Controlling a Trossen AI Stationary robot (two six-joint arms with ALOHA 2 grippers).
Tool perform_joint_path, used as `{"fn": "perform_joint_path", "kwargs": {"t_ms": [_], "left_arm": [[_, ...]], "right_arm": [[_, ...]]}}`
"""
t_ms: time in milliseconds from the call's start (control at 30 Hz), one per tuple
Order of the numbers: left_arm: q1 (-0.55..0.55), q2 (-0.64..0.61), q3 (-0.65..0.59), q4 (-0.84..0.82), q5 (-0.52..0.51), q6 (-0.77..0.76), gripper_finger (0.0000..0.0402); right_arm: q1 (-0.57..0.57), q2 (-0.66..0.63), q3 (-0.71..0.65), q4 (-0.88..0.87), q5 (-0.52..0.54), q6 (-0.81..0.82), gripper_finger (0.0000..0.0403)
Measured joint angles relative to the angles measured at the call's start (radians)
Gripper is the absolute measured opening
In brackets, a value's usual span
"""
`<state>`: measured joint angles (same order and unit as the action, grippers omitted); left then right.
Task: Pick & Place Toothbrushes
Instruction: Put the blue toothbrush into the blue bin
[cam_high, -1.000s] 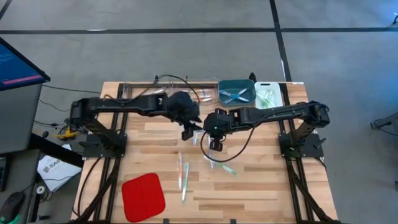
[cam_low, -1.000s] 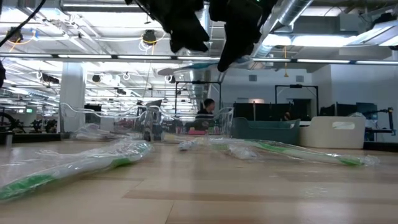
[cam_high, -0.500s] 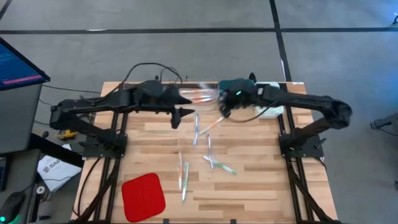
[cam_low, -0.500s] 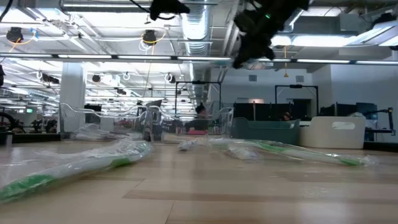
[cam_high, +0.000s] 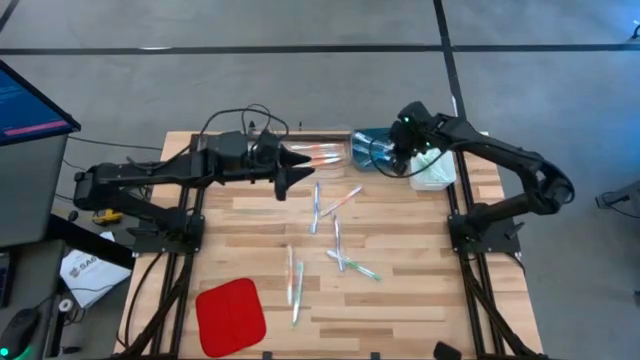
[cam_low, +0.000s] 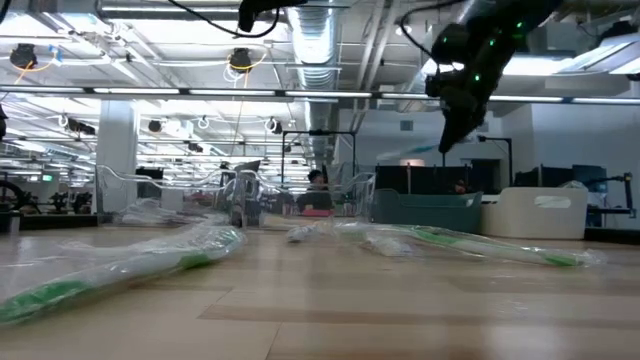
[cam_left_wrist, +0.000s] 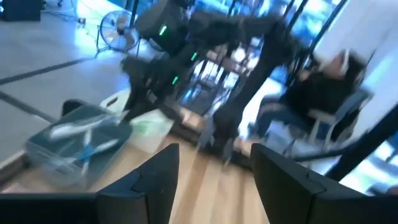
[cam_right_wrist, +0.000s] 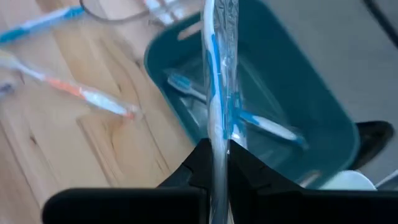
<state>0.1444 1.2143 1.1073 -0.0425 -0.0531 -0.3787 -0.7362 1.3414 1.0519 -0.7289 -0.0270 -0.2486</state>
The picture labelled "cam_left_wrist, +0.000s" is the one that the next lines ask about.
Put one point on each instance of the clear plastic bin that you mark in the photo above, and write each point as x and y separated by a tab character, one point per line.
46	169

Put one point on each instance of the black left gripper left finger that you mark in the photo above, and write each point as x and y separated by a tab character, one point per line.
140	199

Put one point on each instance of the grey chair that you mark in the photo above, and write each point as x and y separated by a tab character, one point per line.
348	109

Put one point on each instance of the blue white toothbrush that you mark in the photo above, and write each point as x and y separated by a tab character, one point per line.
99	147
81	126

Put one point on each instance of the round metal floor fan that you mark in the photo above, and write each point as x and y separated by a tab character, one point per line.
118	29

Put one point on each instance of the white plastic bin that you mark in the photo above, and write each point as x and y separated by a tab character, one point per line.
149	137

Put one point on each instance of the green white toothbrush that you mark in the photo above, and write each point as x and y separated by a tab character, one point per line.
146	127

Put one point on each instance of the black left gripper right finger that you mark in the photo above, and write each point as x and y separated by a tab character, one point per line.
295	199

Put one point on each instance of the teal plastic bin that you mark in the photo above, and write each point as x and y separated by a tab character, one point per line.
112	130

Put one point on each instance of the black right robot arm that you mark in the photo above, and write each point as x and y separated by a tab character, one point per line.
224	31

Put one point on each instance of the person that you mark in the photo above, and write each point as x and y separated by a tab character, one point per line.
320	90

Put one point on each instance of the black box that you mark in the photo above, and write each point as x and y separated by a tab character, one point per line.
21	9

